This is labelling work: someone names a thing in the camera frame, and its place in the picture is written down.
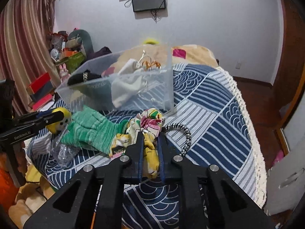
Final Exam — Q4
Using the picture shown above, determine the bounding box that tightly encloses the grey green plush dinosaur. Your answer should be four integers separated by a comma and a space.
68, 29, 94, 57

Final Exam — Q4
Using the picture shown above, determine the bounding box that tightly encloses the floral yellow pink scrunchie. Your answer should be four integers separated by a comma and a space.
109, 108, 165, 179

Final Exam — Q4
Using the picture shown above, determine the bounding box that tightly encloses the white cabinet door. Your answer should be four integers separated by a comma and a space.
264, 139, 304, 216

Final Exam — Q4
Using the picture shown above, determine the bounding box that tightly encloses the pink bunny toy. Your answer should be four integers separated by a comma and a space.
59, 63, 70, 83

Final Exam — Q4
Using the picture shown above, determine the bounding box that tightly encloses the clear plastic storage bin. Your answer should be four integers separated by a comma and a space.
56, 44, 174, 112

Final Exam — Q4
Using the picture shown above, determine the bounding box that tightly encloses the striped pink brown curtain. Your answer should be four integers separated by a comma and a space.
1, 0, 60, 115

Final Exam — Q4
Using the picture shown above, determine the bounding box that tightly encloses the beige fleece blanket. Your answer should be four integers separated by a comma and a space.
112, 44, 218, 70

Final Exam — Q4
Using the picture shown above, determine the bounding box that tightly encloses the blue white patterned bedspread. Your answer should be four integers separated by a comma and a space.
26, 62, 267, 229

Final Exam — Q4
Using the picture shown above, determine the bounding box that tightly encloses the yellow green plush ball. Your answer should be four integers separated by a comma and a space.
46, 107, 72, 134

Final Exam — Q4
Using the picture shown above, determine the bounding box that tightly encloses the dark purple cloth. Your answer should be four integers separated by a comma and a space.
87, 47, 112, 60

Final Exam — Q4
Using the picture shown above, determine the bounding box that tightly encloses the clear bag with grey cloth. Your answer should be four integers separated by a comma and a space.
51, 131, 80, 168

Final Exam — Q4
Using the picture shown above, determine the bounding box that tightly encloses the small black wall monitor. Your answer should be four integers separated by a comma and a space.
132, 0, 166, 12

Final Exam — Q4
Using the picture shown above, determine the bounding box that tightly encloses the green box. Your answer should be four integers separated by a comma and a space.
66, 52, 86, 74

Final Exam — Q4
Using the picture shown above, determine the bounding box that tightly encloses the brown wooden door frame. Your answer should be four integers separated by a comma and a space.
273, 0, 304, 130

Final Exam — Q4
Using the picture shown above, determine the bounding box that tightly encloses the green knitted cloth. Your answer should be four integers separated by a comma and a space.
60, 106, 129, 154

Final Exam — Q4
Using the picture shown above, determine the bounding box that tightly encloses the black white braided hair tie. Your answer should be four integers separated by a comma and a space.
162, 123, 192, 157

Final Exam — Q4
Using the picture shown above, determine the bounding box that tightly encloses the black cloth with chain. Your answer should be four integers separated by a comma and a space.
67, 70, 101, 86

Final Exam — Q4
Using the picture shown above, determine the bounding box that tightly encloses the white cloth in bin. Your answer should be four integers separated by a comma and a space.
111, 58, 146, 108

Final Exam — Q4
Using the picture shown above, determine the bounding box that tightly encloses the orange hair clip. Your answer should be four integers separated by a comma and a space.
142, 60, 161, 70

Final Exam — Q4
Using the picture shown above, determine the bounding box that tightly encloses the red box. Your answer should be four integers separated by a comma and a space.
26, 72, 51, 95

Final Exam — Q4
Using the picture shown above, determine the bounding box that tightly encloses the yellow plush behind blanket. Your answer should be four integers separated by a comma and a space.
143, 38, 159, 45

